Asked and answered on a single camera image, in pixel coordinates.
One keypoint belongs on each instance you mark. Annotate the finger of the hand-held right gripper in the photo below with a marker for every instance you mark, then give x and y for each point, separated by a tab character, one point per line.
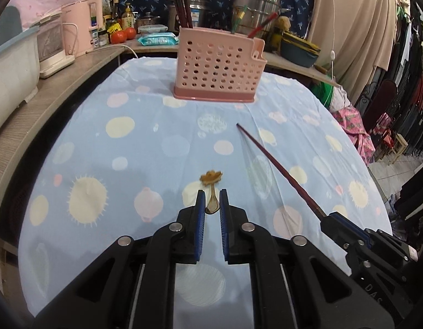
345	229

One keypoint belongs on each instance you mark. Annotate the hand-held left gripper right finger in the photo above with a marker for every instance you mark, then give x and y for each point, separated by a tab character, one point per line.
224	226

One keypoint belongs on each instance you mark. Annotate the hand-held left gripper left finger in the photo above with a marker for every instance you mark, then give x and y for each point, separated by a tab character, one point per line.
199	226

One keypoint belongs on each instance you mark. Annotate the dark maroon chopstick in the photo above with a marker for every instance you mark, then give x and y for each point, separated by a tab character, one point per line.
187	10
178	10
309	199

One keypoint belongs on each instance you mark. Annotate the gold flower spoon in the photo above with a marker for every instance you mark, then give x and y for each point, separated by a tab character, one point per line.
211	177

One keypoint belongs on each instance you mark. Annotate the pink perforated utensil basket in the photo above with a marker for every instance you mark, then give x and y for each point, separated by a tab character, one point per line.
215	68

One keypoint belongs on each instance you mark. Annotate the green chopstick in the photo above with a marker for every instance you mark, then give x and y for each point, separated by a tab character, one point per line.
239	17

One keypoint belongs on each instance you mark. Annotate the red chopstick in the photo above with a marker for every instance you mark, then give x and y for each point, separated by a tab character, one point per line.
266	20

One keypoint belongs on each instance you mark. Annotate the blue dotted tablecloth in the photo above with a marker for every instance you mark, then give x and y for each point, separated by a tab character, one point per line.
146	150

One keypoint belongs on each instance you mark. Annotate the wooden stool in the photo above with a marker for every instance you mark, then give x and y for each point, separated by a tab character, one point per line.
398	145

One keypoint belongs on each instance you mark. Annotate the pink printed garment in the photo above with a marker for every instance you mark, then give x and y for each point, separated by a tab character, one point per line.
353	130

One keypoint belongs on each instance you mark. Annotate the black metal chair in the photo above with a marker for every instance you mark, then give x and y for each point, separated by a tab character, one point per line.
379	102

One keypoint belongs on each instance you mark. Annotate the green bag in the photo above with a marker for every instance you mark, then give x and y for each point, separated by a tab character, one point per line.
329	92

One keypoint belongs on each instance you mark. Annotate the rack of hanging clothes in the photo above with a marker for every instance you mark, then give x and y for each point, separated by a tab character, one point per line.
415	102

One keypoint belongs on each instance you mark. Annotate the blue baking dish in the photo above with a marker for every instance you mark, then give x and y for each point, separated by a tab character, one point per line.
297	58

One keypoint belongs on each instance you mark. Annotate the blue wet wipes pack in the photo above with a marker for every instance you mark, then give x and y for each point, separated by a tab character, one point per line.
158	39

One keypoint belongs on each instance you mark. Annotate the yellow rimmed blue dish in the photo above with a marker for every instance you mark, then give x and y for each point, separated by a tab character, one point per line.
300	43

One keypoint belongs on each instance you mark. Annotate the glass food container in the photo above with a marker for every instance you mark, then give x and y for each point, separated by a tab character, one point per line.
151	28

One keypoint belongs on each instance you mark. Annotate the red tomato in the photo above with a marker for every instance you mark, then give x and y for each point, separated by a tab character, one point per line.
130	33
118	37

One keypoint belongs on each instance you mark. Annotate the beige curtain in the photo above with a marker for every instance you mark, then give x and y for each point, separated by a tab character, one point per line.
352	24

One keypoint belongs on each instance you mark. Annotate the brown ginger root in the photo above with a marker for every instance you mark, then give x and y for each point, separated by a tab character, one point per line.
283	24

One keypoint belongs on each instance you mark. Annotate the small glass jar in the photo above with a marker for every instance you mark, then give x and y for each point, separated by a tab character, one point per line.
102	37

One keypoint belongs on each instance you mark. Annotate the small steel pot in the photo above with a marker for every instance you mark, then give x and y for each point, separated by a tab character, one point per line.
199	12

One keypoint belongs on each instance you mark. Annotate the yellow oil bottle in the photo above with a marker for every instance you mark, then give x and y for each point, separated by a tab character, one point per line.
128	17

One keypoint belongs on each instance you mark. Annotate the large steel steamer pot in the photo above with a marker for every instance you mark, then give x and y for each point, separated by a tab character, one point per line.
263	1

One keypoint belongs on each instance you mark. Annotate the white countertop appliance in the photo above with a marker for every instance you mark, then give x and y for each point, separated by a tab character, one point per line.
52	51

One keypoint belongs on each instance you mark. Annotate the dark sauce bottle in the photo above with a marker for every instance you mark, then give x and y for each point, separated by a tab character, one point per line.
115	10

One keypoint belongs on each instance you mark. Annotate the pink electric kettle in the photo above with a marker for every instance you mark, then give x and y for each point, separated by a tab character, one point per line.
79	24

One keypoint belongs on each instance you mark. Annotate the grey plastic tub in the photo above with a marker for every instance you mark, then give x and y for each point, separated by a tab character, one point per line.
13	82

